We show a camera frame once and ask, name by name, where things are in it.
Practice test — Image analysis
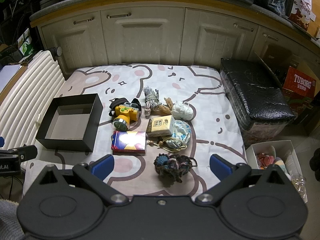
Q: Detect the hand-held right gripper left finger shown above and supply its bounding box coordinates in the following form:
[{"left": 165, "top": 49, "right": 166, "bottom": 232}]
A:
[{"left": 32, "top": 154, "right": 128, "bottom": 205}]

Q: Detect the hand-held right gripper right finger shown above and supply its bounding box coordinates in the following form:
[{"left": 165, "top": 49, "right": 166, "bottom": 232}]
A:
[{"left": 194, "top": 154, "right": 292, "bottom": 204}]

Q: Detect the colourful box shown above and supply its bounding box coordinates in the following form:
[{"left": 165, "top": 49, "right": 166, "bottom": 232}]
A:
[{"left": 112, "top": 130, "right": 147, "bottom": 155}]

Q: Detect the black box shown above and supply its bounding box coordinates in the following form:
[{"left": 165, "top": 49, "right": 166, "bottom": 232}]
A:
[{"left": 35, "top": 93, "right": 104, "bottom": 152}]

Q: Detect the dark crochet pouch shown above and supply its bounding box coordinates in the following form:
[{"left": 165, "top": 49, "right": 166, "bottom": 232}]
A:
[{"left": 153, "top": 153, "right": 198, "bottom": 183}]

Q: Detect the blue white patterned drawstring pouch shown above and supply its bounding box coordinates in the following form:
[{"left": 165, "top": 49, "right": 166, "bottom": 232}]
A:
[{"left": 147, "top": 120, "right": 192, "bottom": 153}]

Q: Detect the white yarn ball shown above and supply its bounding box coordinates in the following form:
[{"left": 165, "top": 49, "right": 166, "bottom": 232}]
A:
[{"left": 171, "top": 101, "right": 195, "bottom": 121}]

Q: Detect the small tan box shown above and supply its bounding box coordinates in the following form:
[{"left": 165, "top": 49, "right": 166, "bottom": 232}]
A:
[{"left": 146, "top": 115, "right": 175, "bottom": 138}]

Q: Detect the brown fluffy scrunchie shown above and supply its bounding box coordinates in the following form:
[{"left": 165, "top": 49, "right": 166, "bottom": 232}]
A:
[{"left": 160, "top": 97, "right": 176, "bottom": 115}]

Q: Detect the silver striped tinsel bundle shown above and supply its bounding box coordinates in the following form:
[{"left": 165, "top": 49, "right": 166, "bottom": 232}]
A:
[{"left": 142, "top": 86, "right": 162, "bottom": 117}]

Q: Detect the printed bear blanket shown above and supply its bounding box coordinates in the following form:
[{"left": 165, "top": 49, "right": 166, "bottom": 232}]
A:
[{"left": 24, "top": 64, "right": 248, "bottom": 202}]

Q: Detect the pink crochet piece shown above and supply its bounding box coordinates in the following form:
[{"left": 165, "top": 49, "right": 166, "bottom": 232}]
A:
[{"left": 257, "top": 151, "right": 276, "bottom": 168}]

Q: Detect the person's grey fleece clothing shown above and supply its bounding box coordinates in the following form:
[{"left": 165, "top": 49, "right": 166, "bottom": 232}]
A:
[{"left": 0, "top": 199, "right": 23, "bottom": 240}]

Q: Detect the pale knitted item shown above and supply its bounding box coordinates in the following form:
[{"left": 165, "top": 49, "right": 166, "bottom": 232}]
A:
[{"left": 274, "top": 156, "right": 292, "bottom": 180}]

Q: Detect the white ribbed suitcase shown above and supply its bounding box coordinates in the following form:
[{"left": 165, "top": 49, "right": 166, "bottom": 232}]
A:
[{"left": 0, "top": 47, "right": 66, "bottom": 157}]

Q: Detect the white paper sheet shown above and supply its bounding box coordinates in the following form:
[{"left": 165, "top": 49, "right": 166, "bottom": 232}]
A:
[{"left": 0, "top": 65, "right": 22, "bottom": 88}]

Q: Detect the white open box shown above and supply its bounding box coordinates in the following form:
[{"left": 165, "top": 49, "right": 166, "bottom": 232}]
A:
[{"left": 246, "top": 140, "right": 310, "bottom": 205}]

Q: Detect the flat brown cardboard box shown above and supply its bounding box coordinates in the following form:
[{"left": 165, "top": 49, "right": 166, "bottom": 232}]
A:
[{"left": 0, "top": 64, "right": 31, "bottom": 97}]

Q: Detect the clear plastic wrap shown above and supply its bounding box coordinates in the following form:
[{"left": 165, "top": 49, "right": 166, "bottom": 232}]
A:
[{"left": 291, "top": 176, "right": 308, "bottom": 198}]

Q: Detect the black padded storage bench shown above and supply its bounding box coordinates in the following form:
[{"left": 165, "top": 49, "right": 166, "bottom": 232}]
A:
[{"left": 220, "top": 58, "right": 296, "bottom": 147}]

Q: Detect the dark object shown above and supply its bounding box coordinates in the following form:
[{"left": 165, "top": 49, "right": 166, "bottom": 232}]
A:
[{"left": 309, "top": 147, "right": 320, "bottom": 173}]

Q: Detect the green white carton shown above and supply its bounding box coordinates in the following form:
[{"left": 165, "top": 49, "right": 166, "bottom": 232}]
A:
[{"left": 17, "top": 28, "right": 36, "bottom": 57}]

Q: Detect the black shelf unit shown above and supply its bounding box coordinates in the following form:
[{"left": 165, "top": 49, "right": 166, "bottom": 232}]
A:
[{"left": 0, "top": 0, "right": 52, "bottom": 64}]

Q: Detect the cream cabinet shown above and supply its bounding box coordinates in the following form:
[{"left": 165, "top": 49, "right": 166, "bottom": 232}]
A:
[{"left": 30, "top": 4, "right": 320, "bottom": 90}]

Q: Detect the white red printed carton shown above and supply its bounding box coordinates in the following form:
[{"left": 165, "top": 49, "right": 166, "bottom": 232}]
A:
[{"left": 285, "top": 0, "right": 316, "bottom": 32}]

